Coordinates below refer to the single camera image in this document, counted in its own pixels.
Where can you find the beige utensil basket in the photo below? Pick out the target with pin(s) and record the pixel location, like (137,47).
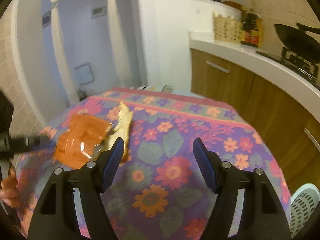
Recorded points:
(227,29)

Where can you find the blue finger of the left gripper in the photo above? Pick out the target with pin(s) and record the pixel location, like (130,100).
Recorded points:
(36,143)

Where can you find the orange red snack wrapper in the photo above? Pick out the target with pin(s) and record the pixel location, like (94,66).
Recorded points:
(75,147)

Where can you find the bread piece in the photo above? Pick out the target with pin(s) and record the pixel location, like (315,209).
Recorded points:
(121,130)

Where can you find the light blue perforated trash basket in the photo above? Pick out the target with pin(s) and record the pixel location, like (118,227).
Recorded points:
(304,202)

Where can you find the black glass gas stove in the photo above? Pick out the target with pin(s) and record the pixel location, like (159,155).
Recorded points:
(305,69)

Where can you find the black wok with handle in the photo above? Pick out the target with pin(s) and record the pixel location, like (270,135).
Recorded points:
(299,42)

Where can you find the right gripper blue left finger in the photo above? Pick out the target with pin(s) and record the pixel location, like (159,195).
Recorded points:
(55,217)

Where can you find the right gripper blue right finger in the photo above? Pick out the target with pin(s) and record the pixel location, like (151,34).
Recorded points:
(263,216)

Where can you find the dark vinegar bottle red label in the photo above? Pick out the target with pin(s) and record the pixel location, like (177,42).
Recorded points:
(252,28)

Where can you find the wooden base cabinets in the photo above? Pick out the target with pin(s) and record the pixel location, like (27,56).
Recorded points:
(287,128)

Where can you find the person left hand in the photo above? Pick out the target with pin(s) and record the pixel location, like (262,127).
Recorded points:
(9,192)

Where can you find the floral tablecloth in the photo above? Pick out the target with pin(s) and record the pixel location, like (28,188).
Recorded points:
(159,192)

